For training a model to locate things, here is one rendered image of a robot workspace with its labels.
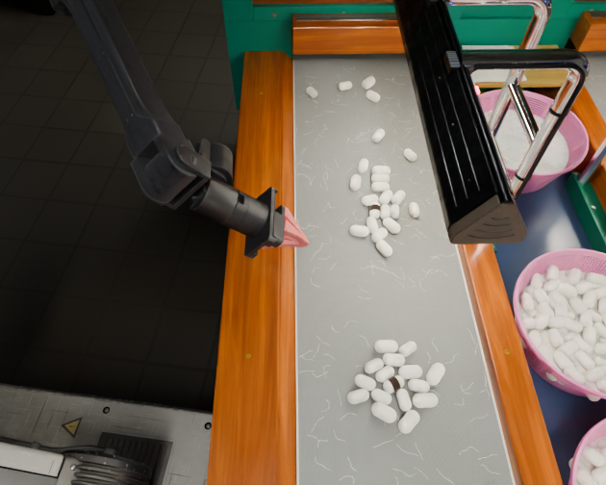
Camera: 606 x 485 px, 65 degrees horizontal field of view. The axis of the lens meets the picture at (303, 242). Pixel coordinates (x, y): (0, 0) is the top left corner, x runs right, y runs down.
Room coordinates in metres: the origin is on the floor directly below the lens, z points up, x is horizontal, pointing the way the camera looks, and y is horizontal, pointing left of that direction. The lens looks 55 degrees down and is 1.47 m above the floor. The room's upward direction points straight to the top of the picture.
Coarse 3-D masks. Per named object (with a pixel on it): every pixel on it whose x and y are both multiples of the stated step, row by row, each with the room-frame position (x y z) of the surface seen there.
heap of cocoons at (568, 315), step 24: (528, 288) 0.41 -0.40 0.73; (552, 288) 0.40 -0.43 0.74; (576, 288) 0.40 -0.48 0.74; (600, 288) 0.41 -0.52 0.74; (528, 312) 0.37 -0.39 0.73; (552, 312) 0.36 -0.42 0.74; (576, 312) 0.36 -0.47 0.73; (600, 312) 0.36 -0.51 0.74; (528, 336) 0.32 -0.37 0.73; (552, 336) 0.32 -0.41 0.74; (576, 336) 0.32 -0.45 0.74; (600, 336) 0.32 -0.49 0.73; (552, 360) 0.28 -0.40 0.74; (576, 360) 0.28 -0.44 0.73; (600, 360) 0.28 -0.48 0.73; (600, 384) 0.24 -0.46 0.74
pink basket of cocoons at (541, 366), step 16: (544, 256) 0.45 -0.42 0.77; (560, 256) 0.46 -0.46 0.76; (576, 256) 0.46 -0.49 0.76; (592, 256) 0.46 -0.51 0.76; (528, 272) 0.43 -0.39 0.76; (544, 272) 0.44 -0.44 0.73; (528, 352) 0.30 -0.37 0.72; (544, 368) 0.26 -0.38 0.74; (560, 384) 0.25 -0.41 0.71; (576, 384) 0.23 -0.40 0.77
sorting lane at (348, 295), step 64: (320, 64) 1.04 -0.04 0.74; (384, 64) 1.04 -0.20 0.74; (320, 128) 0.81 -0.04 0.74; (384, 128) 0.81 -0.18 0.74; (320, 192) 0.62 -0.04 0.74; (320, 256) 0.47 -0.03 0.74; (384, 256) 0.47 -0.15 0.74; (448, 256) 0.47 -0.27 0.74; (320, 320) 0.34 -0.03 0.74; (384, 320) 0.34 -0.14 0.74; (448, 320) 0.34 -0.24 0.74; (320, 384) 0.24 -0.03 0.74; (448, 384) 0.24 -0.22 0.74; (320, 448) 0.14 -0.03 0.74; (384, 448) 0.14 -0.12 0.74; (448, 448) 0.14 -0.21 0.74
